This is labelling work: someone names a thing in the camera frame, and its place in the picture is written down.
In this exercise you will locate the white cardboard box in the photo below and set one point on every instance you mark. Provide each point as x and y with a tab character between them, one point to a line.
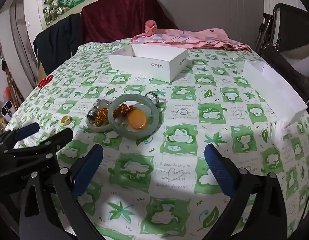
154	63

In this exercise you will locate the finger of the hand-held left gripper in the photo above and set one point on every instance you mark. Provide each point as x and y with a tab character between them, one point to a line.
53	141
27	130

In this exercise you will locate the orange amber pendant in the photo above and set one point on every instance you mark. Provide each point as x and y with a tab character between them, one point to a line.
137	120

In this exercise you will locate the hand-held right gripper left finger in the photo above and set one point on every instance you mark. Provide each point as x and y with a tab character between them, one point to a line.
85	171

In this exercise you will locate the white box lid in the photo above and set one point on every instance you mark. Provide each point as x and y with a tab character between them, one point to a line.
272	90

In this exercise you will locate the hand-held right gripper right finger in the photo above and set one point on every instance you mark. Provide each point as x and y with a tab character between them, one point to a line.
218	170

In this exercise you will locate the dark red cloth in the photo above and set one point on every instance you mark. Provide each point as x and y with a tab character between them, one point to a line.
124	17

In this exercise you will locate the white phone case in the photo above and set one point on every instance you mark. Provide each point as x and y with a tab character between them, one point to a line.
7	109

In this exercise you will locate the green and white printed tablecloth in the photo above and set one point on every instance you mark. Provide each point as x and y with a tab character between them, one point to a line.
184	136

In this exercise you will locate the silver-framed cream pendant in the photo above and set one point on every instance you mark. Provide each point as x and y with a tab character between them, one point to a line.
103	103

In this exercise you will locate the pink patterned cloth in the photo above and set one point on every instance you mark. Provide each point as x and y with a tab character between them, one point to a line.
184	38

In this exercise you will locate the pale jade bangle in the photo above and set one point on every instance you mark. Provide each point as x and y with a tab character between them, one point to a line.
90	127

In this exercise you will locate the black jacket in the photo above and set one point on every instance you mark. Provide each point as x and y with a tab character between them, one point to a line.
58	42

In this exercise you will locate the black folding chair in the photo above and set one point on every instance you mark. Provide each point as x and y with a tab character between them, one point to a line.
287	30

